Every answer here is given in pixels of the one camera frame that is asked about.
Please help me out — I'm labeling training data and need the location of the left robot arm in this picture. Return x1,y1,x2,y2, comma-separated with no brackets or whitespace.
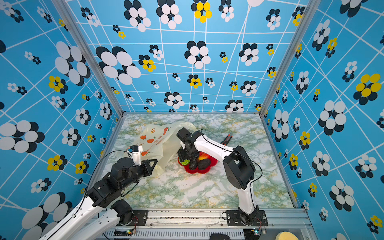
41,158,158,240

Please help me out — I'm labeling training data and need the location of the translucent cream plastic bag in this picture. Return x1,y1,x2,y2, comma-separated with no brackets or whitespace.
132,122,197,176

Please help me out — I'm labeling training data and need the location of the yellow round object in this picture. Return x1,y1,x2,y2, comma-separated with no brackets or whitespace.
275,232,299,240

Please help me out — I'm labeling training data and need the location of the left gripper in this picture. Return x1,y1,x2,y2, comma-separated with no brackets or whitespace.
120,157,159,192

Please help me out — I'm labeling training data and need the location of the aluminium front rail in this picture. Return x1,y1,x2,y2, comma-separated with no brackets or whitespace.
95,209,317,240

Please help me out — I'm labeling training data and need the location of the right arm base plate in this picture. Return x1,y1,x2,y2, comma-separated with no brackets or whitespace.
226,209,269,228

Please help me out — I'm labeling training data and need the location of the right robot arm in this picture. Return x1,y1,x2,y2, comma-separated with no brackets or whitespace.
177,128,263,226

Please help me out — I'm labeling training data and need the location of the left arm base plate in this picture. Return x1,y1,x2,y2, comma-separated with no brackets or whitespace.
118,210,149,227

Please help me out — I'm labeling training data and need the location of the red yellow mango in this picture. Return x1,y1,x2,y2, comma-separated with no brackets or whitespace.
199,152,211,161

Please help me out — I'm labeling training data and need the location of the red flower-shaped plate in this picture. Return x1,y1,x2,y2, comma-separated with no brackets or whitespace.
178,152,218,174

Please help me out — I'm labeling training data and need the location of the green bumpy fruit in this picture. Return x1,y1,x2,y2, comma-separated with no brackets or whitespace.
179,159,190,166

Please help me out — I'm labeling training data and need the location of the dark avocado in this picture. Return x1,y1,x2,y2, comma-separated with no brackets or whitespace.
189,159,199,171
198,159,211,171

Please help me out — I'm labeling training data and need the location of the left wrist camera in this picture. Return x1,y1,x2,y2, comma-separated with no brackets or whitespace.
126,145,143,166

